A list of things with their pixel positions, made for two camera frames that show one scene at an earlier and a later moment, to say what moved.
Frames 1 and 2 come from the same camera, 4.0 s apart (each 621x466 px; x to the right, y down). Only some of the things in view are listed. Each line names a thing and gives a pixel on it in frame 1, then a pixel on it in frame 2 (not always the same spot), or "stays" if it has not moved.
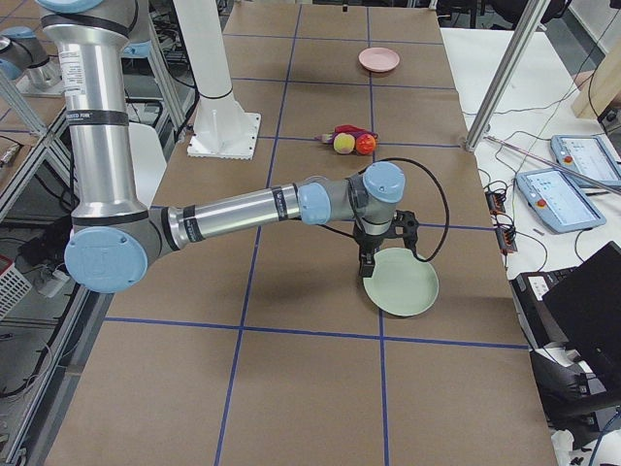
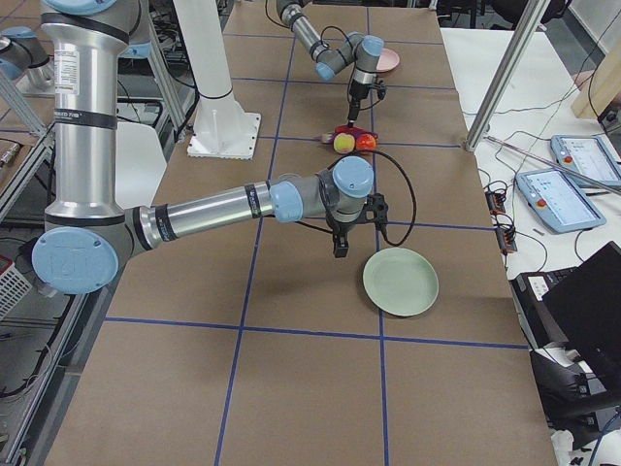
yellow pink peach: (343, 143) stays
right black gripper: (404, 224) → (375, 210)
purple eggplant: (329, 138) stays
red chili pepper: (347, 128) stays
